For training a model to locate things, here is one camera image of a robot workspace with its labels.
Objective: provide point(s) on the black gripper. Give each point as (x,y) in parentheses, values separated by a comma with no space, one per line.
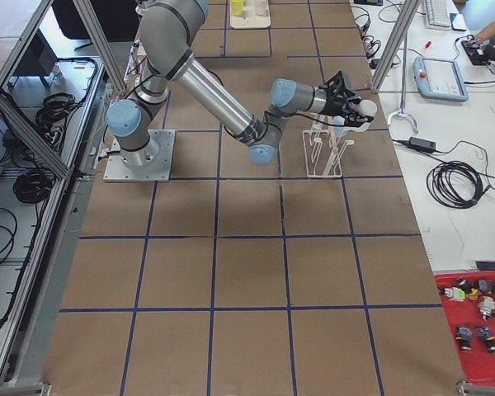
(334,107)

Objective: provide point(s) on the cream white plastic cup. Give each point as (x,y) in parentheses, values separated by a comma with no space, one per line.
(365,108)

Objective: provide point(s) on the light blue plastic cup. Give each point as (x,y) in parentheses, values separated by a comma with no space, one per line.
(339,125)

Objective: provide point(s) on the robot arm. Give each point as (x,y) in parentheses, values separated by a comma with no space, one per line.
(167,30)

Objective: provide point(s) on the pink plastic cup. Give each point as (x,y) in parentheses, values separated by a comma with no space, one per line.
(261,7)

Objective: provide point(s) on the yellow plastic cup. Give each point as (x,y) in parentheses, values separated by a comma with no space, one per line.
(236,7)

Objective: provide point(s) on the metal reacher grabber tool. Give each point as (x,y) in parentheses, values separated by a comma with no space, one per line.
(401,112)

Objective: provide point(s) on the black power adapter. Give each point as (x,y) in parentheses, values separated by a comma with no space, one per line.
(421,145)

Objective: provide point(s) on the blue teach pendant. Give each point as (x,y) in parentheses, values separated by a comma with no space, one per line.
(439,79)

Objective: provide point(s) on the white keyboard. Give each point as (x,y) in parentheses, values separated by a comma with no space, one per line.
(436,14)

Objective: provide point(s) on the cream plastic tray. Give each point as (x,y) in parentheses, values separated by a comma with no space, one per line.
(249,20)

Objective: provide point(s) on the red parts tray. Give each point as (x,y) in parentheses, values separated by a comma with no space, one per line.
(469,303)

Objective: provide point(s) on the white wire cup rack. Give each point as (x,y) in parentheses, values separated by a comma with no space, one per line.
(323,151)

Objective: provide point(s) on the aluminium frame post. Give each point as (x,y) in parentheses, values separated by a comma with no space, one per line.
(397,34)

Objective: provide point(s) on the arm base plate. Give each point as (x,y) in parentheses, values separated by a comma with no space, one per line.
(152,163)

